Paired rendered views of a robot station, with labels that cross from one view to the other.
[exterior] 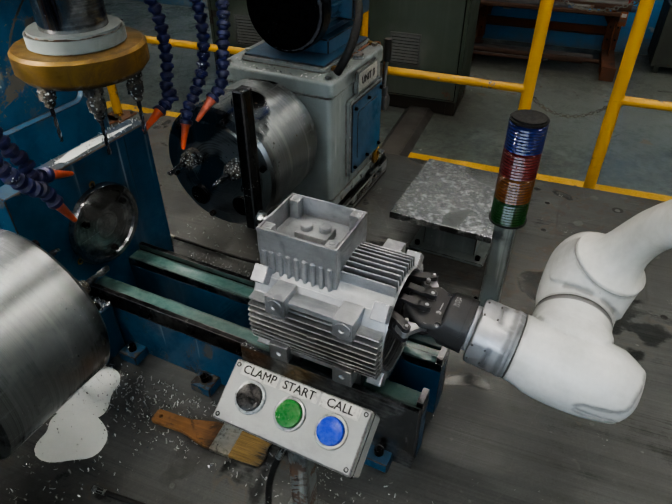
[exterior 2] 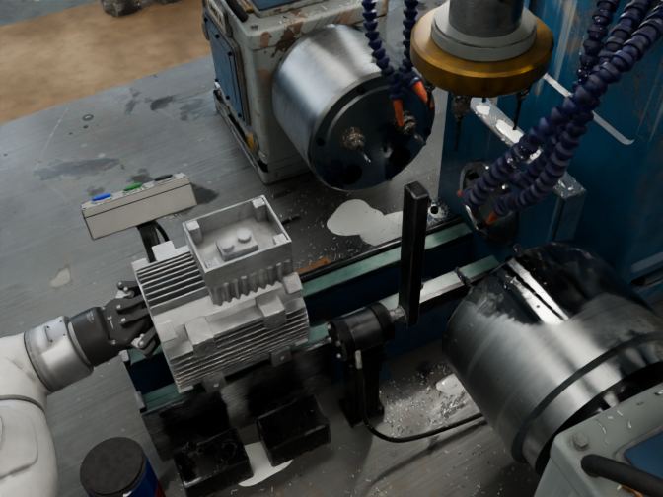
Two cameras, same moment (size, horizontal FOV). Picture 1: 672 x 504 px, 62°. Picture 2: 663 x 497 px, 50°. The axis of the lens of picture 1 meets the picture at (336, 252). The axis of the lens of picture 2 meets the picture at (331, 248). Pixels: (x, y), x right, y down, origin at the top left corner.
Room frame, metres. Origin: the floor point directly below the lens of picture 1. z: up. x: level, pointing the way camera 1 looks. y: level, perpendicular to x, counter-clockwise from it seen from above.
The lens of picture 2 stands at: (1.17, -0.39, 1.82)
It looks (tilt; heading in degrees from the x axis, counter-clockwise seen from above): 47 degrees down; 131
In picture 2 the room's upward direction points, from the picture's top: 3 degrees counter-clockwise
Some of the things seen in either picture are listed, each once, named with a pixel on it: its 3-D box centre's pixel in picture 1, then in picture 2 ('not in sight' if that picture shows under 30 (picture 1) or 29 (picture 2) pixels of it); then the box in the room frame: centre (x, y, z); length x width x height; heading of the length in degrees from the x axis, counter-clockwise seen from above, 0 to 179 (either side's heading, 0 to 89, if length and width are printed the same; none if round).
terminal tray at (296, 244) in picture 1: (313, 240); (239, 249); (0.63, 0.03, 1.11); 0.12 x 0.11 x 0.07; 64
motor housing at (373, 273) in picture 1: (339, 299); (221, 303); (0.62, 0.00, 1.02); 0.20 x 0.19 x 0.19; 64
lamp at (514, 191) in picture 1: (514, 184); not in sight; (0.81, -0.30, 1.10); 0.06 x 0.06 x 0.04
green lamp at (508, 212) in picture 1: (509, 207); not in sight; (0.81, -0.30, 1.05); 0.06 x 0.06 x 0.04
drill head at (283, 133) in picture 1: (252, 144); (573, 373); (1.07, 0.17, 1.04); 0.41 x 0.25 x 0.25; 154
